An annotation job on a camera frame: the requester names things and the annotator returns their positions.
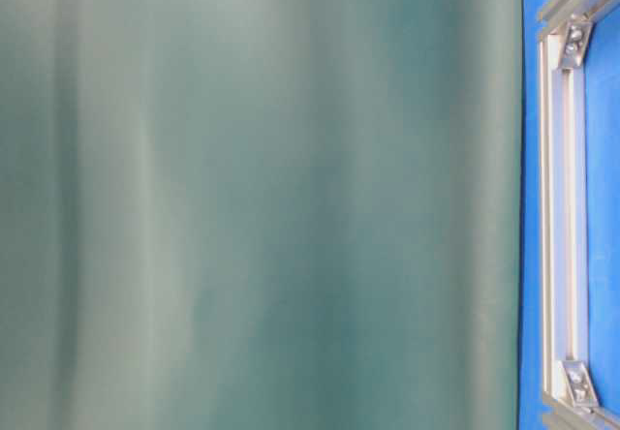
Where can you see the green backdrop curtain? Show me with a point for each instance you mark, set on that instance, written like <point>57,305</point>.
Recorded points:
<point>260,214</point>

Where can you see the aluminium extrusion square frame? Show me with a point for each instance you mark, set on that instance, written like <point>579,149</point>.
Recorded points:
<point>562,44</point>

